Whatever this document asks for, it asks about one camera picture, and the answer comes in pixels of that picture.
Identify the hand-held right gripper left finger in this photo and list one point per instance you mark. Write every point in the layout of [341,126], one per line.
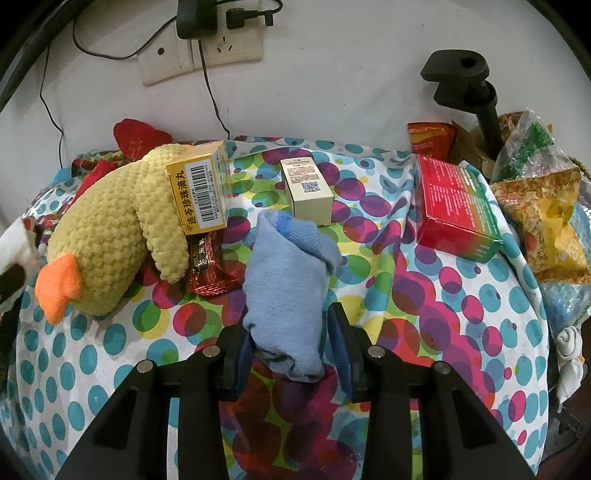
[243,364]

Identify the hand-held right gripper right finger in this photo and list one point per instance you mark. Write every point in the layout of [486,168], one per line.
[344,364]

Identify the blue sock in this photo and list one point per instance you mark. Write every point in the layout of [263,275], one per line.
[281,286]

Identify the yellow medicine box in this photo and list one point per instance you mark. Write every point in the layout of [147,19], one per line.
[198,194]

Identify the beige small box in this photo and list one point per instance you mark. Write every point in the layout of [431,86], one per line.
[307,189]

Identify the yellow plush duck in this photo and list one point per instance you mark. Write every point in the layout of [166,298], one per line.
[101,240]

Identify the red sock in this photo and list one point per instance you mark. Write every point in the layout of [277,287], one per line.
[138,138]
[94,177]

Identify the red candy wrapper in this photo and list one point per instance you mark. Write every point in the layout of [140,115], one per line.
[210,272]

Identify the polka dot cloth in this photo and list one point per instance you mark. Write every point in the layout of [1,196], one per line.
[438,332]

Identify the red cardboard box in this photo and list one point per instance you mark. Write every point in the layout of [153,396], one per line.
[455,207]

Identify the white sock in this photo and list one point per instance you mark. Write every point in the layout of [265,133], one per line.
[569,355]

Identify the blue snack bag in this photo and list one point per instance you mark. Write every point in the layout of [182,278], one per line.
[565,304]

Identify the red snack bag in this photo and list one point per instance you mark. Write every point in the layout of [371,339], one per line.
[431,141]

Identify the white and black cloth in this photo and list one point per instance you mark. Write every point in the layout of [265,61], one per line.
[16,254]

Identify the clear green snack bag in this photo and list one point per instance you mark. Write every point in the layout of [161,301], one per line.
[526,147]

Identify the black clamp stand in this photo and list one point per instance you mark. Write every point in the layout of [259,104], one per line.
[461,87]

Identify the black power adapter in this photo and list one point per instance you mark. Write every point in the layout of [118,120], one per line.
[196,18]

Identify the white wall socket plate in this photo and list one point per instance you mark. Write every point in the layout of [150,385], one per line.
[161,60]

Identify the white wall power socket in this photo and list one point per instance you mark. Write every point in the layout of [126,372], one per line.
[235,44]

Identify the dark frame bar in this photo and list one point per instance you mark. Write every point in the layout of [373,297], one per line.
[21,41]

